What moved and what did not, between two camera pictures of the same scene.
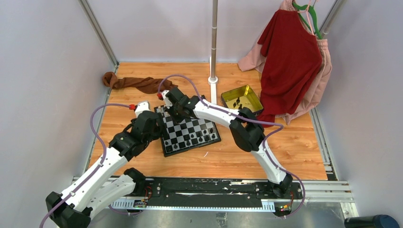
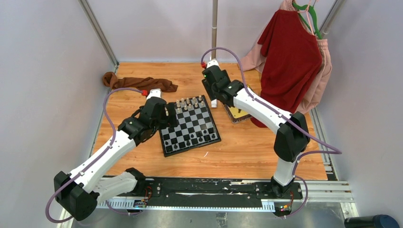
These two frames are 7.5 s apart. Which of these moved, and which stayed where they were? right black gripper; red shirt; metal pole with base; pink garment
Moved: right black gripper
Stayed: metal pole with base; pink garment; red shirt
